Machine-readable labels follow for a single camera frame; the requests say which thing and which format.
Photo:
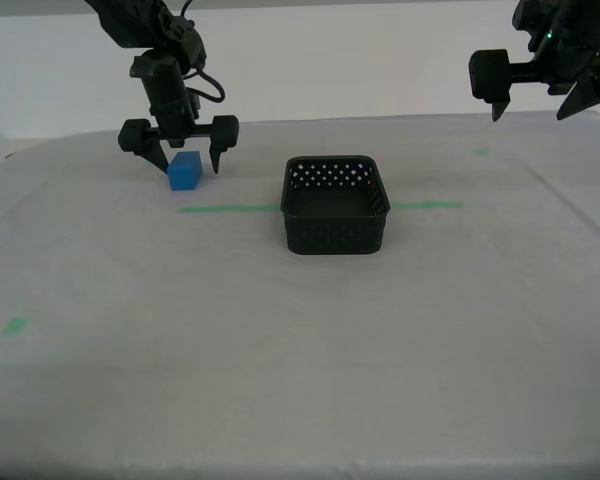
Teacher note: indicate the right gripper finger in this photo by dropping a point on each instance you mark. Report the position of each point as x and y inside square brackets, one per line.
[490, 75]
[587, 92]

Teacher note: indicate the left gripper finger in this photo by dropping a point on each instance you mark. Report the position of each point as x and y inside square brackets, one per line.
[225, 132]
[135, 136]

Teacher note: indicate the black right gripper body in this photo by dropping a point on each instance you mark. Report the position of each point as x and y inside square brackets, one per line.
[565, 60]

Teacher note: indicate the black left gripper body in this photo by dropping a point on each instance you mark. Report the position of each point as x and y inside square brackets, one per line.
[167, 100]

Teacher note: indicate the blue rectangular block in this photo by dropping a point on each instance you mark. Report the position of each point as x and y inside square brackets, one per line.
[182, 175]

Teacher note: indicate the black perforated plastic basket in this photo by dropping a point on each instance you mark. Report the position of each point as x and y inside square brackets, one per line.
[335, 235]

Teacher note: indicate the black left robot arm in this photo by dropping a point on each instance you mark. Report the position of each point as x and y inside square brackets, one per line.
[130, 22]

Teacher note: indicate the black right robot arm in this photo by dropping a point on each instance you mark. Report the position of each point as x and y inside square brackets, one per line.
[535, 12]

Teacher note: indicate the long green tape strip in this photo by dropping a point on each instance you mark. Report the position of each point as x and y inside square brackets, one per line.
[230, 208]

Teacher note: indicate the small green tape mark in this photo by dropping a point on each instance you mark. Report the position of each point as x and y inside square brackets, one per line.
[16, 326]
[481, 151]

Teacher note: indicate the translucent plastic table cover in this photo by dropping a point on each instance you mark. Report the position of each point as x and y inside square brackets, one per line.
[300, 350]

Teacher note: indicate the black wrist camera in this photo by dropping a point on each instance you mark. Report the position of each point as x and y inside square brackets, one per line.
[196, 105]

